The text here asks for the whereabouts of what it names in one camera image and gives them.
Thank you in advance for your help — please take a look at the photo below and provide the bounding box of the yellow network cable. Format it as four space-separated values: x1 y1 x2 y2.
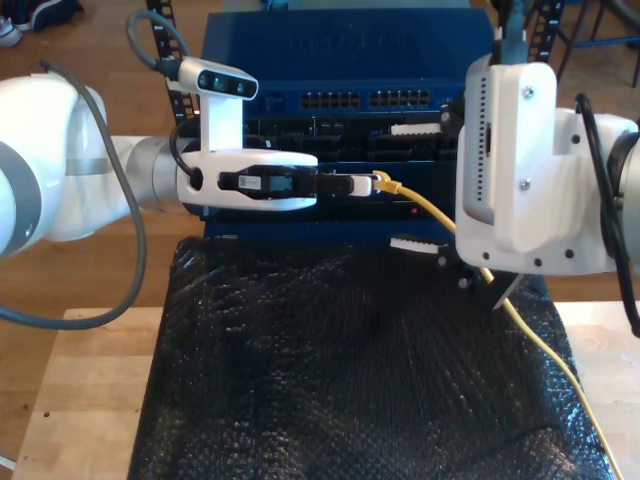
372 169 626 480

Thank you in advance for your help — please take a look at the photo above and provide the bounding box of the black rack server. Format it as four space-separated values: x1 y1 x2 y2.
242 114 464 165

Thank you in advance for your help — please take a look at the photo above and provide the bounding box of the dark blue base panel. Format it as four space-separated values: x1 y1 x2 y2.
202 218 459 247

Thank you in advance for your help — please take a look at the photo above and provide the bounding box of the dark metal stool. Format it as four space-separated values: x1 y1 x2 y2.
555 0 640 89

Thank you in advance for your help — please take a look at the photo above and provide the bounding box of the black bubble wrap mat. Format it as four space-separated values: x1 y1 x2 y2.
126 234 615 480

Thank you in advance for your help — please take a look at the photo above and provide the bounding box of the dark blue shoe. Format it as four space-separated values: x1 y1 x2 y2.
13 0 86 33

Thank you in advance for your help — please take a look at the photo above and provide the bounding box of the white shoe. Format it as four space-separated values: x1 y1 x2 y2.
0 15 24 50

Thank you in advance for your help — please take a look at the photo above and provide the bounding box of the short black cable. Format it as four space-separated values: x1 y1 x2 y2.
168 121 205 192
573 92 640 337

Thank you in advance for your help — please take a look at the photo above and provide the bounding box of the long grey cable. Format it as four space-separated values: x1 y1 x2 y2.
0 8 196 332

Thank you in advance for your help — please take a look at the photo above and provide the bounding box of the blue network switch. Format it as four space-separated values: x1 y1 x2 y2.
197 7 499 118

